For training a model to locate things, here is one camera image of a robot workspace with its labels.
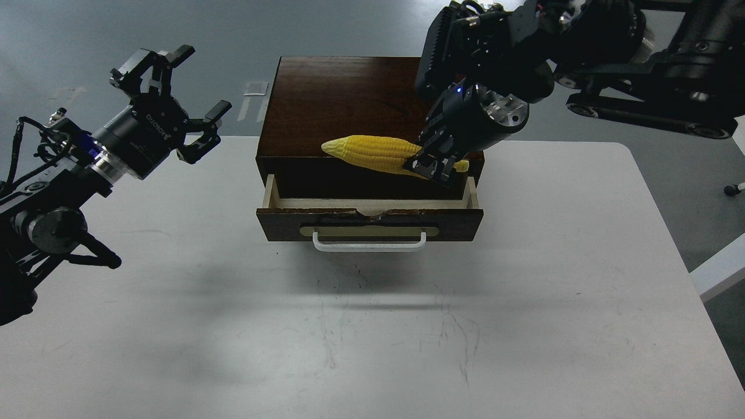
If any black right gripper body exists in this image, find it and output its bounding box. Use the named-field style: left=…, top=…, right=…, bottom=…
left=420, top=81, right=530, bottom=158

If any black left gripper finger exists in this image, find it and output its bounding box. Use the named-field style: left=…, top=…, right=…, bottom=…
left=109, top=45, right=196, bottom=99
left=176, top=100, right=232, bottom=164

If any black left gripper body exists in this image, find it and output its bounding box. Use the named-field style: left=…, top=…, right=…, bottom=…
left=93, top=96, right=189, bottom=180

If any yellow corn cob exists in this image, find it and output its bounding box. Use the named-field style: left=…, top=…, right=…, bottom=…
left=321, top=135, right=470, bottom=176

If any wooden drawer with white handle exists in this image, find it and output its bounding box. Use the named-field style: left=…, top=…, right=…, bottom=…
left=256, top=175, right=484, bottom=253

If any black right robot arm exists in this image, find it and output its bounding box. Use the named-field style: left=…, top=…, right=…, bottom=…
left=403, top=1, right=744, bottom=186

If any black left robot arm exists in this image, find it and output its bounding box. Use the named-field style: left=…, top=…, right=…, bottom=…
left=1, top=45, right=231, bottom=325

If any dark wooden drawer cabinet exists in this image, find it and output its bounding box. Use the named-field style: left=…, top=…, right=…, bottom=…
left=256, top=56, right=466, bottom=200

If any white furniture leg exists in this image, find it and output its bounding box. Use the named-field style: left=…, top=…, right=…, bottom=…
left=723, top=182, right=745, bottom=196

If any white table edge right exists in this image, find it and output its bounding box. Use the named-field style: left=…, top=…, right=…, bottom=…
left=690, top=235, right=744, bottom=303

